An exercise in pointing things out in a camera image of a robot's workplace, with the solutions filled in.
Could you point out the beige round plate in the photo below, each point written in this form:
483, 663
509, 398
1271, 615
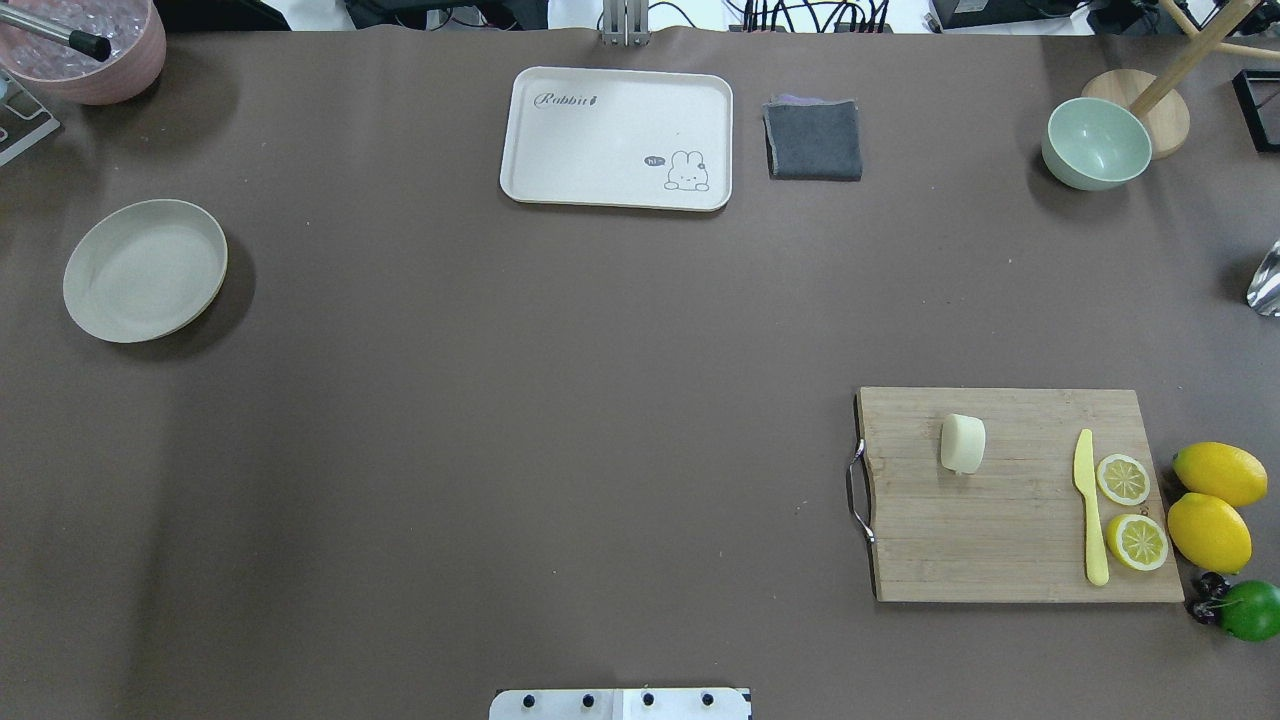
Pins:
145, 271

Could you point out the cream rabbit tray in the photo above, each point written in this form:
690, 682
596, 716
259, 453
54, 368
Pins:
619, 138

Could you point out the black tray with glasses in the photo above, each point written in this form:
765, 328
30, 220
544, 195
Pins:
1257, 92

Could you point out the grey folded cloth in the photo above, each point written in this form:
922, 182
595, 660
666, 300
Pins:
810, 138

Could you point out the wooden cutting board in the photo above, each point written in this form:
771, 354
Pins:
1012, 532

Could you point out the upper lemon half slice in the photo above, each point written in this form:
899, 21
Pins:
1124, 480

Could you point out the lemon half slice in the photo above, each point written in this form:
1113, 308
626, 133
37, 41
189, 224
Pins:
1137, 541
1124, 480

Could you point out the green bowl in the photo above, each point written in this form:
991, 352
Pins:
1092, 144

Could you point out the yellow plastic knife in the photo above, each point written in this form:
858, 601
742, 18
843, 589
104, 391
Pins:
1085, 483

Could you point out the lower lemon half slice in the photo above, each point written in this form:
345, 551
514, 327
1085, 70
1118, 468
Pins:
1137, 541

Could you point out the upper whole lemon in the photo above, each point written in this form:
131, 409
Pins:
1224, 471

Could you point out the whole lemon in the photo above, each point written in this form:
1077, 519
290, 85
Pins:
1224, 471
1210, 533

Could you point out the wooden cup tree stand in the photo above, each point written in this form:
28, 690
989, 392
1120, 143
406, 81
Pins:
1153, 100

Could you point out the lower whole lemon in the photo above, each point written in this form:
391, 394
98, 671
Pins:
1210, 533

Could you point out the dark cherries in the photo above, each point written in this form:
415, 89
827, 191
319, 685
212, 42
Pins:
1209, 591

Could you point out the metal ice scoop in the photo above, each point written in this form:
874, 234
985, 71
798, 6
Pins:
1262, 294

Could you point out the metal muddler black tip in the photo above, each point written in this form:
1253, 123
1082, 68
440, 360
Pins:
94, 46

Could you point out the pink bowl with ice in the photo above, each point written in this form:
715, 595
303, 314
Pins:
137, 40

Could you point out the green lime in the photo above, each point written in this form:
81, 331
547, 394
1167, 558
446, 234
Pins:
1250, 611

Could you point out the aluminium frame post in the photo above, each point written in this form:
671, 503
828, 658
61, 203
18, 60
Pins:
625, 23

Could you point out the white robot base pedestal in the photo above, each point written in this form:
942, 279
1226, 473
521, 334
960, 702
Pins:
623, 703

